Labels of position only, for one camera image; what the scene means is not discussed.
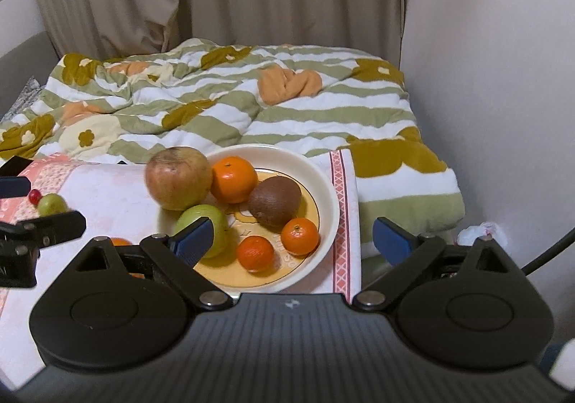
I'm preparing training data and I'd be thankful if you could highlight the large orange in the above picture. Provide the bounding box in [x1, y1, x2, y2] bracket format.
[210, 156, 259, 205]
[109, 238, 145, 280]

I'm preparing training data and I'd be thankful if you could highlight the grey patterned pillow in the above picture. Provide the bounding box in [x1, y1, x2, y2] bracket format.
[0, 77, 46, 125]

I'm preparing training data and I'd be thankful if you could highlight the cream bowl with yellow print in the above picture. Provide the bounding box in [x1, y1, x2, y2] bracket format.
[156, 143, 341, 293]

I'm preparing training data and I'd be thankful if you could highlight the green striped floral blanket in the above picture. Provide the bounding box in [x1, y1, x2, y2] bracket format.
[0, 38, 465, 260]

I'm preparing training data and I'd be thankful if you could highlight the brown kiwi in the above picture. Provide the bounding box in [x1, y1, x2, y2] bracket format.
[248, 175, 303, 230]

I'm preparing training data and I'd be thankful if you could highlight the grey headboard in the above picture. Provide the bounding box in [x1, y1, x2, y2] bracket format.
[0, 31, 59, 116]

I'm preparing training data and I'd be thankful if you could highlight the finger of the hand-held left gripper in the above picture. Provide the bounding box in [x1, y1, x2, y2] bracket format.
[0, 176, 31, 200]
[0, 211, 87, 248]

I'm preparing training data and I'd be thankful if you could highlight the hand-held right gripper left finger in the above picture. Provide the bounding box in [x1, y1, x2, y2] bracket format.
[72, 216, 232, 311]

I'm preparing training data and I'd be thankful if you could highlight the green apple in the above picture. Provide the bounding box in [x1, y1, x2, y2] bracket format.
[175, 204, 227, 258]
[37, 193, 69, 217]

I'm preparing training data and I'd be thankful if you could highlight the black cable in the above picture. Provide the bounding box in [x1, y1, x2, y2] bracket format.
[521, 228, 575, 278]

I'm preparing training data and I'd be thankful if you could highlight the crumpled white tissue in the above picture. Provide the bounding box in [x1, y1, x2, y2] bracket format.
[455, 221, 508, 251]

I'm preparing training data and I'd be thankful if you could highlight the pink floral tablecloth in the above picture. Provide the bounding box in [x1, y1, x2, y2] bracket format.
[0, 149, 362, 386]

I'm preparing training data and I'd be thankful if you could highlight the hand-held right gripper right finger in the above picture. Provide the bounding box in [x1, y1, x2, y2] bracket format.
[350, 216, 522, 311]

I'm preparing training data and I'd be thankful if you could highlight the small mandarin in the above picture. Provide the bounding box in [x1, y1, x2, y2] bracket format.
[281, 217, 321, 256]
[236, 235, 275, 273]

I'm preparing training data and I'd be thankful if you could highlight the large reddish brown apple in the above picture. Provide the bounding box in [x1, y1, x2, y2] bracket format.
[144, 146, 213, 211]

